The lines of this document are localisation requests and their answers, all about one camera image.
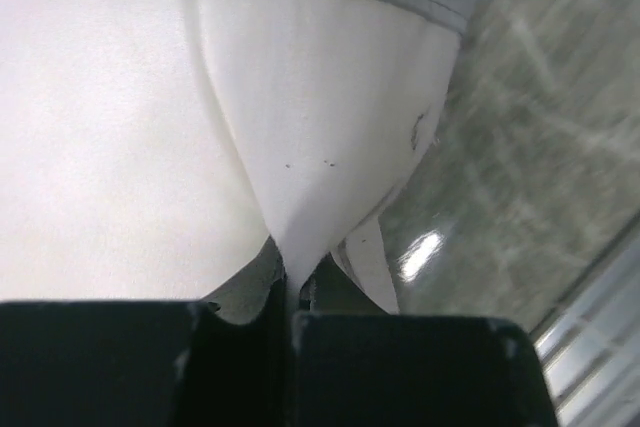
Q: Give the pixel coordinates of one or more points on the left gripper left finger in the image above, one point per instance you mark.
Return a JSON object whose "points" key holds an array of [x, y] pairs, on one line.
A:
{"points": [[212, 362]]}

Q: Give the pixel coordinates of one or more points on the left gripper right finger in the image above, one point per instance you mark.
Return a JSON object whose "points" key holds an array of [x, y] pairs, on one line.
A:
{"points": [[355, 365]]}

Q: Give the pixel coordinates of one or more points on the white pillow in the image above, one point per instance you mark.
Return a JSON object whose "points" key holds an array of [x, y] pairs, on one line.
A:
{"points": [[150, 149]]}

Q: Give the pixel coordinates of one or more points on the aluminium mounting rail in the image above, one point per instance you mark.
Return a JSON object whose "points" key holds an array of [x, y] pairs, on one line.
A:
{"points": [[590, 354]]}

